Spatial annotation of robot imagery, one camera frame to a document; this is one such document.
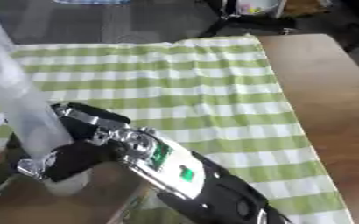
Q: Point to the blue and white cloth item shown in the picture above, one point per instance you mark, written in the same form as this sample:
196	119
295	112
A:
91	1

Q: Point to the white bag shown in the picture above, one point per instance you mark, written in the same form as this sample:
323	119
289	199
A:
259	6

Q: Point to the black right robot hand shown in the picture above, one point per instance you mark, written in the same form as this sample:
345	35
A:
80	159

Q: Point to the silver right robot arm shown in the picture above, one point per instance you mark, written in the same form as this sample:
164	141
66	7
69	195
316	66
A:
187	172

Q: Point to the clear plastic bottle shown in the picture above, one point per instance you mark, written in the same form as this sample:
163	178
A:
19	102

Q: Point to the black tripod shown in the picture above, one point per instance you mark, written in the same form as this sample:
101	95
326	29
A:
223	20

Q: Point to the tan cardboard box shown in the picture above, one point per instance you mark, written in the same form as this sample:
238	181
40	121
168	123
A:
70	204

